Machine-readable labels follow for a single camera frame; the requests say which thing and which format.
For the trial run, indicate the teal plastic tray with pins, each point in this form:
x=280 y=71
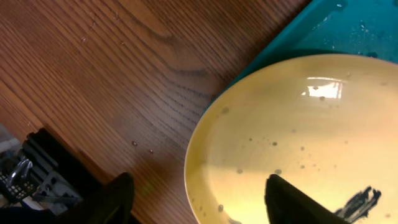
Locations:
x=360 y=27

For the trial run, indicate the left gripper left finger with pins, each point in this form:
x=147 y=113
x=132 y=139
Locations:
x=110 y=204

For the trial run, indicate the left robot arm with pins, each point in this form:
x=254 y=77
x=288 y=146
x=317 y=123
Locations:
x=43 y=183

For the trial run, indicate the yellow plate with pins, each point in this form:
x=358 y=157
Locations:
x=327 y=124

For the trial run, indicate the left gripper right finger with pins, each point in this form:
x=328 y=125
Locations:
x=287 y=204

